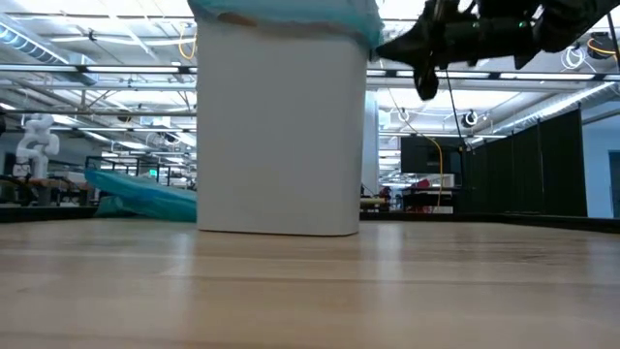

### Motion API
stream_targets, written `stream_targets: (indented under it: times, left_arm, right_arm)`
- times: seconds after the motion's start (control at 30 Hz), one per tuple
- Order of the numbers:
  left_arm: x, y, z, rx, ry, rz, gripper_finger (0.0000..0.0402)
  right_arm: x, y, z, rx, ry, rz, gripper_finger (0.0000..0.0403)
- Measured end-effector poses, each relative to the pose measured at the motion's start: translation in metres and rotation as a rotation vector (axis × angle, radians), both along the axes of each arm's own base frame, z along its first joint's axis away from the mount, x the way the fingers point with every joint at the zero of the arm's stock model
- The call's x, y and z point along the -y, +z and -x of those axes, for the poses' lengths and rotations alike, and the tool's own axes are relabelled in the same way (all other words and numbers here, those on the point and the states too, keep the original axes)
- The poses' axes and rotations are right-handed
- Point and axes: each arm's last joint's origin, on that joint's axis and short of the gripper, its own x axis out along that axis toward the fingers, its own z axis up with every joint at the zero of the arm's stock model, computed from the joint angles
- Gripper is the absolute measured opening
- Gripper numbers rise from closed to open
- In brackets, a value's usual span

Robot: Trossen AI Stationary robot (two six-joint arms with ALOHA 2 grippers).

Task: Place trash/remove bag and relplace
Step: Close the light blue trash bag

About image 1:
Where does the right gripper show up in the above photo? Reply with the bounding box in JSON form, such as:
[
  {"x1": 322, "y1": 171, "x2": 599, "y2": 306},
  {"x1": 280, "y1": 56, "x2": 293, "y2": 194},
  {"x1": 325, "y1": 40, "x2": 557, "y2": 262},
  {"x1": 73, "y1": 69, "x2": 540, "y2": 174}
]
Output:
[{"x1": 375, "y1": 0, "x2": 543, "y2": 102}]

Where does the light blue trash bag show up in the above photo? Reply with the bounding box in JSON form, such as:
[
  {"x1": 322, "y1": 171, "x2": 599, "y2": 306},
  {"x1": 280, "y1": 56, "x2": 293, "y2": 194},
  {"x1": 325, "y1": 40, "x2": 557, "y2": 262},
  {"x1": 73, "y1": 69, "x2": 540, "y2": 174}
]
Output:
[{"x1": 187, "y1": 0, "x2": 385, "y2": 49}]

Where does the white plastic trash bin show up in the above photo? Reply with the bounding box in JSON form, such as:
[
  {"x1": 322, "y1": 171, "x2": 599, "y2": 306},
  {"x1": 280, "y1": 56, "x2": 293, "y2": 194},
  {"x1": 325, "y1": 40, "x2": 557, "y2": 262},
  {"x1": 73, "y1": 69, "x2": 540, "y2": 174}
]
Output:
[{"x1": 196, "y1": 18, "x2": 370, "y2": 238}]

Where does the teal plastic trash bag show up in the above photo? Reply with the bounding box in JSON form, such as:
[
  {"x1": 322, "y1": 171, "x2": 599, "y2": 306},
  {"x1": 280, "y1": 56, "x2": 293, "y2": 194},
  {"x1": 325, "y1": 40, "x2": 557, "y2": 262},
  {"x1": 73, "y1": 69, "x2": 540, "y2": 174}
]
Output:
[{"x1": 84, "y1": 168, "x2": 199, "y2": 223}]

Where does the wooden workbench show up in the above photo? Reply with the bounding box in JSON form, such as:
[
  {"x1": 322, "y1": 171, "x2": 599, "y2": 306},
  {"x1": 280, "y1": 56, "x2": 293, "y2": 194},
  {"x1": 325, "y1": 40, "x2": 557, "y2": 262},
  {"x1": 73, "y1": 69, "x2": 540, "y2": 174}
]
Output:
[{"x1": 0, "y1": 176, "x2": 93, "y2": 207}]

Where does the thin black hanging cable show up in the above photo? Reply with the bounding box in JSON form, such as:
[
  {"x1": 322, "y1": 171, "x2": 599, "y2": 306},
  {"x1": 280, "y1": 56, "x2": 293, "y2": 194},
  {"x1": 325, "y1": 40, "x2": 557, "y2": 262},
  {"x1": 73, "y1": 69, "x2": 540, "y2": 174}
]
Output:
[{"x1": 444, "y1": 67, "x2": 467, "y2": 149}]

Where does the yellow cable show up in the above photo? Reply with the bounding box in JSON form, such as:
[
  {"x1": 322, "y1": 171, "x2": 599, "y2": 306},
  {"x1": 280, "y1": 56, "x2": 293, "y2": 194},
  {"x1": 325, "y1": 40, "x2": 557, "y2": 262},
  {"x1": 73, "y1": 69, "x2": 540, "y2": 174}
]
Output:
[{"x1": 387, "y1": 89, "x2": 445, "y2": 209}]

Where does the black partition wall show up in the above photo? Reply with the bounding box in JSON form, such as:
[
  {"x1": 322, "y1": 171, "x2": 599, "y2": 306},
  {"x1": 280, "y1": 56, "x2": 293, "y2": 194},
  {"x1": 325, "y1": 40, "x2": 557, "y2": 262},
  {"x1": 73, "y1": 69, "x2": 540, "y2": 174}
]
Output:
[{"x1": 400, "y1": 109, "x2": 588, "y2": 218}]

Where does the silver ventilation duct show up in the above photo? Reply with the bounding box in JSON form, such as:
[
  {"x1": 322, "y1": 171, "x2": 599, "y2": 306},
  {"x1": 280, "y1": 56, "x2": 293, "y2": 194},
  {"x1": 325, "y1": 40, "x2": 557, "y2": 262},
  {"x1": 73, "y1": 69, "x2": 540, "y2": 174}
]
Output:
[{"x1": 0, "y1": 14, "x2": 98, "y2": 86}]

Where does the black aluminium table frame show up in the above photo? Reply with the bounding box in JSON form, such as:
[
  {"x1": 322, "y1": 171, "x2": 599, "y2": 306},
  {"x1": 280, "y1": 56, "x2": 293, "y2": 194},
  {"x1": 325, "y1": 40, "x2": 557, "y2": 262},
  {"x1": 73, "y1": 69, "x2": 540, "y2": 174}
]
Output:
[{"x1": 0, "y1": 206, "x2": 620, "y2": 235}]

